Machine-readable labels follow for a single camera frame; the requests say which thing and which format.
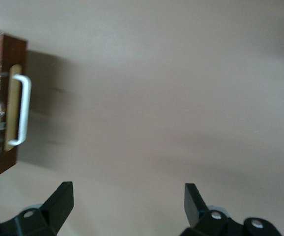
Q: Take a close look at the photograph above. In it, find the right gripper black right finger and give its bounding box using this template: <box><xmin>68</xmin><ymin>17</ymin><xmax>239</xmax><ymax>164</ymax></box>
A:
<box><xmin>180</xmin><ymin>183</ymin><xmax>282</xmax><ymax>236</ymax></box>

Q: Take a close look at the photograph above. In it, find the light wood drawer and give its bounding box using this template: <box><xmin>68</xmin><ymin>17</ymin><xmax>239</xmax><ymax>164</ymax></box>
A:
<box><xmin>0</xmin><ymin>26</ymin><xmax>28</xmax><ymax>180</ymax></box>

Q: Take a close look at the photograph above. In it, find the white metal drawer handle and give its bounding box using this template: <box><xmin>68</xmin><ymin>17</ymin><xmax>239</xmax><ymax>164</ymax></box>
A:
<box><xmin>7</xmin><ymin>74</ymin><xmax>32</xmax><ymax>147</ymax></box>

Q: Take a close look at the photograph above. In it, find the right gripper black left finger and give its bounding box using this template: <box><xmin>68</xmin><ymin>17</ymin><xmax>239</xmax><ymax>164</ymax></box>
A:
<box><xmin>0</xmin><ymin>181</ymin><xmax>74</xmax><ymax>236</ymax></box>

